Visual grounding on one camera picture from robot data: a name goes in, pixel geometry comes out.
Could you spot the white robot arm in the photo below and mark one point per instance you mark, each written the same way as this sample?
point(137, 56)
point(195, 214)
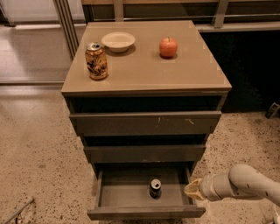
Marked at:
point(241, 182)

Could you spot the white bowl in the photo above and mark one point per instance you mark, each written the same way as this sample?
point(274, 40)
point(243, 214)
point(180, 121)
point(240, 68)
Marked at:
point(118, 42)

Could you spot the grey top drawer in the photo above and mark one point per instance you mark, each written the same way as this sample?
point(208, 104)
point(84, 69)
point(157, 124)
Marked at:
point(144, 124)

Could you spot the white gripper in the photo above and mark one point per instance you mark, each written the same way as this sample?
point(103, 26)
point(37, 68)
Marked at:
point(208, 187)

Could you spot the small grey floor device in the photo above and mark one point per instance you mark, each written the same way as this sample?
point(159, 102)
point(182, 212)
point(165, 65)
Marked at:
point(273, 111)

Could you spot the red apple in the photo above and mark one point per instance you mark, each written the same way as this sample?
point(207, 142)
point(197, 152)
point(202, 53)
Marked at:
point(168, 47)

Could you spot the grey metal rod on floor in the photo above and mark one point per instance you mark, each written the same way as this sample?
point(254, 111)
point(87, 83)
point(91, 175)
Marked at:
point(18, 212)

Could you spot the metal window frame post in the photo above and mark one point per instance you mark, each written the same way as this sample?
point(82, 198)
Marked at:
point(66, 22)

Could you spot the grey middle drawer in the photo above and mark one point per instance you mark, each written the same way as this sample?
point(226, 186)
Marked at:
point(145, 153)

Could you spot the grey drawer cabinet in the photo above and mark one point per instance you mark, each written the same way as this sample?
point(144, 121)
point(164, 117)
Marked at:
point(141, 80)

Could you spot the grey open bottom drawer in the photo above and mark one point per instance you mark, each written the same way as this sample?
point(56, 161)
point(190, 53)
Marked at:
point(123, 194)

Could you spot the blue pepsi can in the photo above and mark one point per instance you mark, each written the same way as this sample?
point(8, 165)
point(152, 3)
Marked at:
point(155, 188)

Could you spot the gold patterned drink can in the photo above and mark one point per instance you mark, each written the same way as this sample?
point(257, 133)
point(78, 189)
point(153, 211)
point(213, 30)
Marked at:
point(96, 61)

